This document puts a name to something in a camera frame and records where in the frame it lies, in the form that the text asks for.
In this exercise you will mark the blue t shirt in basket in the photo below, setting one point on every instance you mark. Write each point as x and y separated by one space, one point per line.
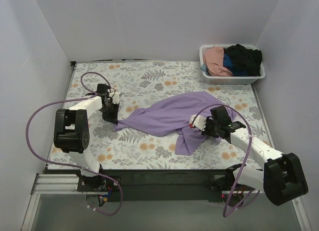
236 71

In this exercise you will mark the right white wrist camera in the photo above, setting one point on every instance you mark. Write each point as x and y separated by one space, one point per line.
197 121

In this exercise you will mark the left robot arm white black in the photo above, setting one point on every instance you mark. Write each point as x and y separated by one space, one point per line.
71 131

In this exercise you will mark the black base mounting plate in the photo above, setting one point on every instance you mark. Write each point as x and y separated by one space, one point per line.
163 185

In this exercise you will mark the aluminium frame rail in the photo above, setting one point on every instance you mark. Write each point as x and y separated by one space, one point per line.
55 205

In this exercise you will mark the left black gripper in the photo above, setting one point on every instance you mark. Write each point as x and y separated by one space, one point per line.
110 111

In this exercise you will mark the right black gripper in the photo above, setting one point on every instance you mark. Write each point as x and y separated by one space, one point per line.
209 130

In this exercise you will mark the black t shirt in basket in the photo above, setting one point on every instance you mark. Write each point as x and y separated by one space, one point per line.
247 59

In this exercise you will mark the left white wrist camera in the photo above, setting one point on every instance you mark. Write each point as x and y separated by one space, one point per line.
114 97

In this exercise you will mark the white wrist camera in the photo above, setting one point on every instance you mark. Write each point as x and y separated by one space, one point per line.
114 97
197 121

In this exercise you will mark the white plastic laundry basket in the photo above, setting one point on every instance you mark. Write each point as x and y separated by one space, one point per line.
237 80

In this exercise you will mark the pink t shirt in basket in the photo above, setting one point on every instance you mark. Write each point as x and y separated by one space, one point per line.
213 60

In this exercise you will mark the purple t shirt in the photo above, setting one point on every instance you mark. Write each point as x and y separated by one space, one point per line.
172 115

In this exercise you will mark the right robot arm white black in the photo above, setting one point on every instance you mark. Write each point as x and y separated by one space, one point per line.
280 177

